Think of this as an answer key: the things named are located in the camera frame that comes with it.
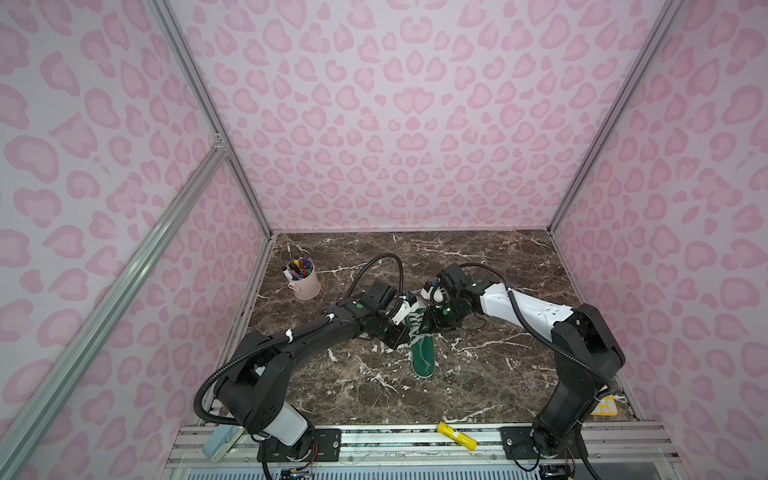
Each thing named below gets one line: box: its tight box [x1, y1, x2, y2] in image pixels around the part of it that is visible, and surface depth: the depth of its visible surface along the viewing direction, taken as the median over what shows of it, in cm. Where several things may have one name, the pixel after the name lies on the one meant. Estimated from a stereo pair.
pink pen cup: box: [284, 263, 321, 300], surface depth 97 cm
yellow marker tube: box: [437, 421, 478, 451], surface depth 75 cm
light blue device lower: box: [202, 425, 245, 462], surface depth 72 cm
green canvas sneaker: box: [403, 308, 436, 379], surface depth 87 cm
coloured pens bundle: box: [282, 256, 313, 280], surface depth 96 cm
